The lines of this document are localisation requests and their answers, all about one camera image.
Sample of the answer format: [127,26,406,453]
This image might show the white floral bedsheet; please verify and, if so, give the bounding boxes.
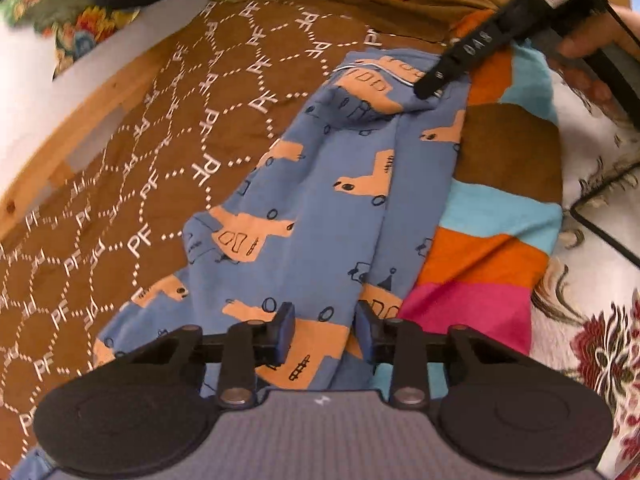
[520,52,640,480]

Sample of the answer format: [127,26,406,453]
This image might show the wooden bed frame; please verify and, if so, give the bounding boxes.
[0,0,631,241]

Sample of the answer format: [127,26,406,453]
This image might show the blue printed pants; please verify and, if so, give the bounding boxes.
[10,47,471,480]

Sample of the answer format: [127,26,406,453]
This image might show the black wire frame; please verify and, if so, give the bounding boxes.
[570,166,640,267]

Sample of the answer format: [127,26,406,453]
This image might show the brown patterned blanket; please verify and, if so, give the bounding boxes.
[0,0,526,466]

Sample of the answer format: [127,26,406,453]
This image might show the person's right hand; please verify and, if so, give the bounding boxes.
[552,4,640,61]

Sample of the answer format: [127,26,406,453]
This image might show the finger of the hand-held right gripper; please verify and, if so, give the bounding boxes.
[414,0,552,102]

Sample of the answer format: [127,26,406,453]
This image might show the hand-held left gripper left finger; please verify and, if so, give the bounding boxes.
[117,302,296,408]

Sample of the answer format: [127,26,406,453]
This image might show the floral wall poster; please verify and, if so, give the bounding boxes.
[0,0,142,81]

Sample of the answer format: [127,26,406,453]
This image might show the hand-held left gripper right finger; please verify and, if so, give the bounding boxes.
[355,300,522,408]

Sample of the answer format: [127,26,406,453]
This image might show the colour-block blanket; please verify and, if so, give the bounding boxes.
[370,10,566,393]

